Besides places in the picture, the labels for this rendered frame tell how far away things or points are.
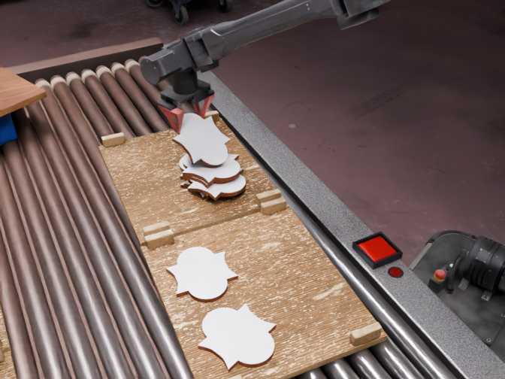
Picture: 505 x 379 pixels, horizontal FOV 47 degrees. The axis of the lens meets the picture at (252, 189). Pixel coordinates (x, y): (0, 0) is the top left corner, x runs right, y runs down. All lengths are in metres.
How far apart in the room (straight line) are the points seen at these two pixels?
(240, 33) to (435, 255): 1.42
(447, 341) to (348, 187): 1.87
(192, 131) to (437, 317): 0.67
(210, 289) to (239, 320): 0.10
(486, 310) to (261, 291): 1.14
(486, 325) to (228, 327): 1.19
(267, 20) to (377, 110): 2.55
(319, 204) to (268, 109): 2.20
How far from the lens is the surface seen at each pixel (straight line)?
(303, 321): 1.12
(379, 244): 1.29
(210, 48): 1.20
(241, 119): 1.70
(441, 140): 3.42
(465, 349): 1.17
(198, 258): 1.22
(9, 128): 1.72
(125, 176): 1.48
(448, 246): 2.37
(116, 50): 2.09
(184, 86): 1.31
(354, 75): 3.98
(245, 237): 1.27
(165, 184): 1.43
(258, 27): 1.11
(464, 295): 2.18
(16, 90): 1.72
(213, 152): 1.37
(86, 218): 1.40
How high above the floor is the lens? 1.80
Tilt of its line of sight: 38 degrees down
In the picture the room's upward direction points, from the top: 1 degrees counter-clockwise
